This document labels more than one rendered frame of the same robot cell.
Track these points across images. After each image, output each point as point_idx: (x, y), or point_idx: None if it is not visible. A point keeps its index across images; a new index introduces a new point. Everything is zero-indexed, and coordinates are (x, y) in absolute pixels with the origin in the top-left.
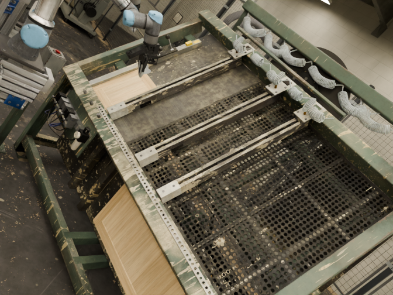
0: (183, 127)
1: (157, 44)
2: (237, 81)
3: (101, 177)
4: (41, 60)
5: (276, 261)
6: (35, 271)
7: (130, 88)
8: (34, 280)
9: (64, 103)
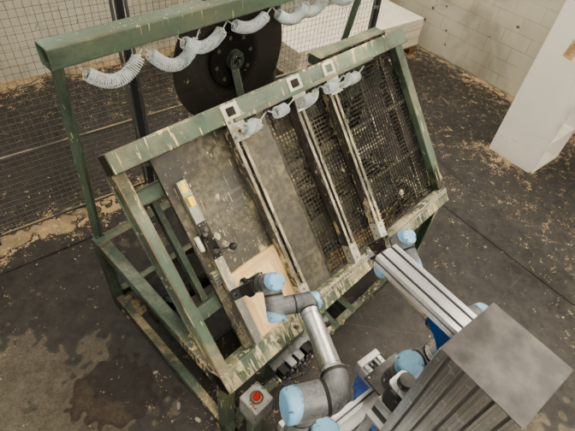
0: (317, 215)
1: (388, 236)
2: (260, 140)
3: None
4: (381, 365)
5: (411, 156)
6: (358, 338)
7: None
8: (365, 336)
9: (301, 358)
